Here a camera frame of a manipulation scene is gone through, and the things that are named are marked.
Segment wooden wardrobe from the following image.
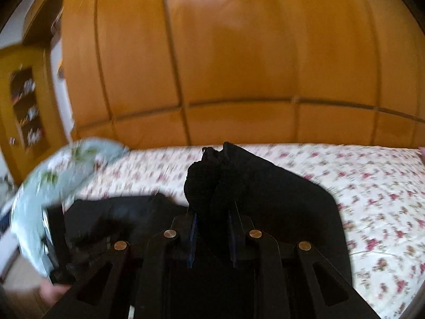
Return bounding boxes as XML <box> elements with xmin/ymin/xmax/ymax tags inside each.
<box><xmin>23</xmin><ymin>0</ymin><xmax>425</xmax><ymax>150</ymax></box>

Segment light blue floral pillow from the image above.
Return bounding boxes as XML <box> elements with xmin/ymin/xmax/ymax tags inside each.
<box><xmin>11</xmin><ymin>138</ymin><xmax>131</xmax><ymax>277</ymax></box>

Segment black pants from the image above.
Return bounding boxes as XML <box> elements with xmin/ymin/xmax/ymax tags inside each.
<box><xmin>61</xmin><ymin>142</ymin><xmax>352</xmax><ymax>293</ymax></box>

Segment wooden shelf cabinet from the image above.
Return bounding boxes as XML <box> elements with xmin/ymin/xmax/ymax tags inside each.
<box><xmin>0</xmin><ymin>45</ymin><xmax>69</xmax><ymax>182</ymax></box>

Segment person's left hand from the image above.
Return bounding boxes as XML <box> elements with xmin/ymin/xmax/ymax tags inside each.
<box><xmin>39</xmin><ymin>281</ymin><xmax>71</xmax><ymax>307</ymax></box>

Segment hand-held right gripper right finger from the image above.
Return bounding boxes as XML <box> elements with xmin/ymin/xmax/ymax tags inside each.
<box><xmin>228</xmin><ymin>211</ymin><xmax>382</xmax><ymax>319</ymax></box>

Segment bed with floral sheet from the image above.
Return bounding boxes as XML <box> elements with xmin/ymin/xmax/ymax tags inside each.
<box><xmin>63</xmin><ymin>143</ymin><xmax>425</xmax><ymax>319</ymax></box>

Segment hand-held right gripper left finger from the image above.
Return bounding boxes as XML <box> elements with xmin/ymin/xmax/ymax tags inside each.
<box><xmin>41</xmin><ymin>213</ymin><xmax>198</xmax><ymax>319</ymax></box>

